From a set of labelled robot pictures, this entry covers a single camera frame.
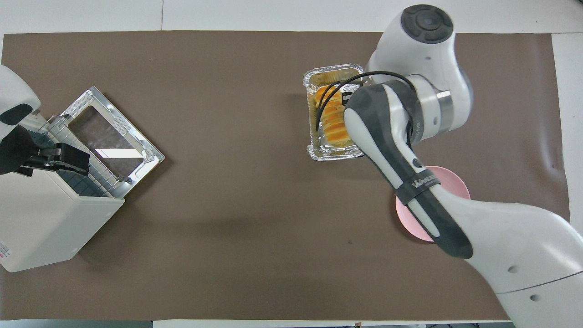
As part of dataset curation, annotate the golden bread loaf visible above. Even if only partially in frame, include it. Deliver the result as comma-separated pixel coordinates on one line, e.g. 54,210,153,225
314,84,358,146

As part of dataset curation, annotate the cream toaster oven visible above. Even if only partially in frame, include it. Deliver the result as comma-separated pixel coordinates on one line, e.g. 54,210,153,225
0,86,165,273

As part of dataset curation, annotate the brown table mat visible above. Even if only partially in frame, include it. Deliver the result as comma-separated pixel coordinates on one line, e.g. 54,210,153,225
0,31,571,322

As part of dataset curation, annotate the pink round plate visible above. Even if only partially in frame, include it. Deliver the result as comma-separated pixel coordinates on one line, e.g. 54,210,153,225
395,165,470,242

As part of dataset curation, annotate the wire oven rack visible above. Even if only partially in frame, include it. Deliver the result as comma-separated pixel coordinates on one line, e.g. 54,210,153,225
33,115,115,199

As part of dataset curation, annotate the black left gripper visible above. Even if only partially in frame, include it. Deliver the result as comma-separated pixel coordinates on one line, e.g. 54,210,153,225
0,126,91,177

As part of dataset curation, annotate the aluminium foil tray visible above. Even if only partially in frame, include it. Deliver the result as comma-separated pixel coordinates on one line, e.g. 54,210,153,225
303,64,368,162

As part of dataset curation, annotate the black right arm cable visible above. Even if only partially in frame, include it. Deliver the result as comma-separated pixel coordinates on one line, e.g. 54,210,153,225
316,70,417,133

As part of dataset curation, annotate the glass oven door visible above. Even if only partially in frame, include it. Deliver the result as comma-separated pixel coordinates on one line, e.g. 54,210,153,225
59,86,165,199

